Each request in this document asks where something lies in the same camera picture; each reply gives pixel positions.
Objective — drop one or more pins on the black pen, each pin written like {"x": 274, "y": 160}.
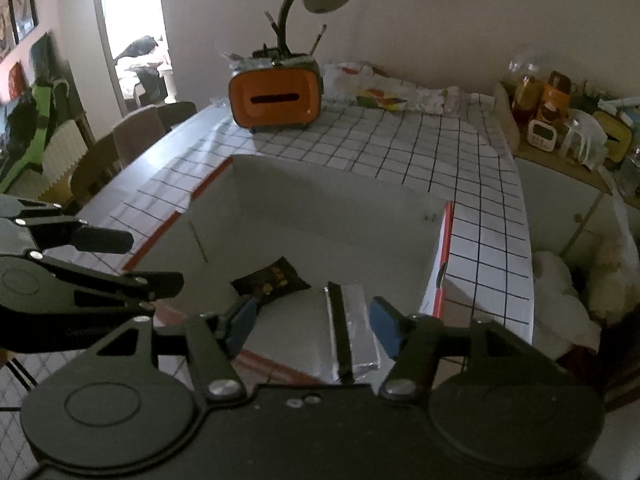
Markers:
{"x": 320, "y": 37}
{"x": 273, "y": 25}

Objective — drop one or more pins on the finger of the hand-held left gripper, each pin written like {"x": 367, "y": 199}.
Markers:
{"x": 155, "y": 284}
{"x": 102, "y": 240}

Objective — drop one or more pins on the wall poster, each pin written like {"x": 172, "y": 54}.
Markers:
{"x": 21, "y": 5}

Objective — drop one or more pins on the white cloth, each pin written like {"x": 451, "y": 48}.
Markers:
{"x": 557, "y": 300}

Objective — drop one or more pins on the dark wooden chair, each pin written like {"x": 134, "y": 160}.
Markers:
{"x": 177, "y": 111}
{"x": 95, "y": 165}

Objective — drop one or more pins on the black snack packet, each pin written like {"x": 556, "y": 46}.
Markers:
{"x": 272, "y": 280}

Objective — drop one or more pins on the white cabinet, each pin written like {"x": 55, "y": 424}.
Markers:
{"x": 550, "y": 195}

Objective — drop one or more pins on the clear plastic jug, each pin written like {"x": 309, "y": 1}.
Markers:
{"x": 580, "y": 135}

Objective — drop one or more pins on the yellow box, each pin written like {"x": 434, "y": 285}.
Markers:
{"x": 616, "y": 130}

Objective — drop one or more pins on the white kitchen timer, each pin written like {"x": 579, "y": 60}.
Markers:
{"x": 541, "y": 134}

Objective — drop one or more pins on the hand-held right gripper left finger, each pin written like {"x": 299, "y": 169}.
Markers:
{"x": 245, "y": 319}

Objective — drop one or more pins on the red and white cardboard box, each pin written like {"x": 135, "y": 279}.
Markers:
{"x": 325, "y": 220}

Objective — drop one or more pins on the silver foil snack packet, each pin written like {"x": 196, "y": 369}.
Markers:
{"x": 359, "y": 320}

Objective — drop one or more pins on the green and black jacket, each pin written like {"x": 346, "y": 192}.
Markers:
{"x": 30, "y": 120}

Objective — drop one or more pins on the orange bottle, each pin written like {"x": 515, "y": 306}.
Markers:
{"x": 556, "y": 95}

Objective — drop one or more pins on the checkered white tablecloth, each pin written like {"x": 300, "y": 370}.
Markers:
{"x": 400, "y": 145}

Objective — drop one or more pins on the white fluffy plush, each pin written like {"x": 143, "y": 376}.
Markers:
{"x": 614, "y": 275}

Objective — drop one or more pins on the amber glass bottle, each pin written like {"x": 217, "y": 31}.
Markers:
{"x": 525, "y": 90}

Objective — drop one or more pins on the crumpled colourful printed cloth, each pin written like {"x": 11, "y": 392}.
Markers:
{"x": 380, "y": 95}

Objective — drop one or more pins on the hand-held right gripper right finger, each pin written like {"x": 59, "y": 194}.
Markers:
{"x": 385, "y": 329}

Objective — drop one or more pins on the white radiator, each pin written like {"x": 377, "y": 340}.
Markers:
{"x": 57, "y": 157}

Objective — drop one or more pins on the orange tissue box organizer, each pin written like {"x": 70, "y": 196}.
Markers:
{"x": 275, "y": 95}

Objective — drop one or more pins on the cloth-covered wooden chair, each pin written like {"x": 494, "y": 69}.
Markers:
{"x": 140, "y": 130}

